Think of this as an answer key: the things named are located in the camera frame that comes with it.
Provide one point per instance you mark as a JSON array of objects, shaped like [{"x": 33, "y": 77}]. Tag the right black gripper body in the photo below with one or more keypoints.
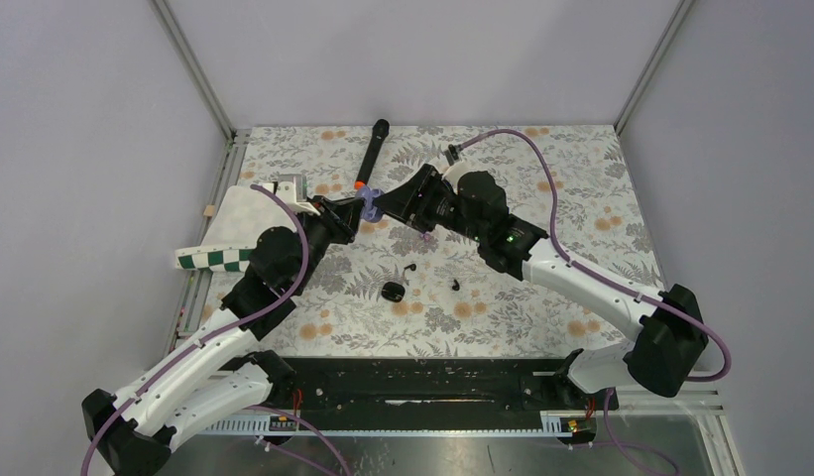
[{"x": 440, "y": 206}]

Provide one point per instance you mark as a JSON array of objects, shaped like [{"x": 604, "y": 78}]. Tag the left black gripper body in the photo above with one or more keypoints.
[{"x": 325, "y": 229}]

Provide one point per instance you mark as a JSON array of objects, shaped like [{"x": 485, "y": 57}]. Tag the purple earbud charging case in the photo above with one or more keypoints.
[{"x": 370, "y": 212}]

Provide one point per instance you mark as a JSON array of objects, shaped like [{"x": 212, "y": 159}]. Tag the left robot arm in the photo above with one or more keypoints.
[{"x": 138, "y": 428}]

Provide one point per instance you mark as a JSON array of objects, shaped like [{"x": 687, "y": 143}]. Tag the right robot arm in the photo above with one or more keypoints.
[{"x": 662, "y": 338}]

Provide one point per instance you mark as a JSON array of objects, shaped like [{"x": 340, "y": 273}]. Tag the black earbud charging case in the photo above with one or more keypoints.
[{"x": 393, "y": 292}]

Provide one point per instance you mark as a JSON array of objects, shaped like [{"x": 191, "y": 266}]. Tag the black microphone orange tip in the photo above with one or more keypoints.
[{"x": 380, "y": 132}]

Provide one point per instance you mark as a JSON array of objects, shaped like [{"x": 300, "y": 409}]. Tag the floral tablecloth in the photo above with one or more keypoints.
[{"x": 577, "y": 170}]

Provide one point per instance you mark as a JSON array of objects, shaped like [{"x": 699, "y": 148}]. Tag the green white checkered mat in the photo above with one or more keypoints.
[{"x": 244, "y": 214}]

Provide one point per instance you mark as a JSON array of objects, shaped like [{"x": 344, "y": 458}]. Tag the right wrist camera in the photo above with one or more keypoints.
[{"x": 452, "y": 156}]

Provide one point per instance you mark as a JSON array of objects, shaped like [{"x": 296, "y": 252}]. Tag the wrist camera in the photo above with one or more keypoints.
[
  {"x": 291, "y": 190},
  {"x": 452, "y": 156}
]

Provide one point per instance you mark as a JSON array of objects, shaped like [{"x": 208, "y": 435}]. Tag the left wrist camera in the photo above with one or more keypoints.
[{"x": 291, "y": 190}]

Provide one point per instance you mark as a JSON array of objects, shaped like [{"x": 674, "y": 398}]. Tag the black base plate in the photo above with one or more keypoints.
[{"x": 416, "y": 394}]

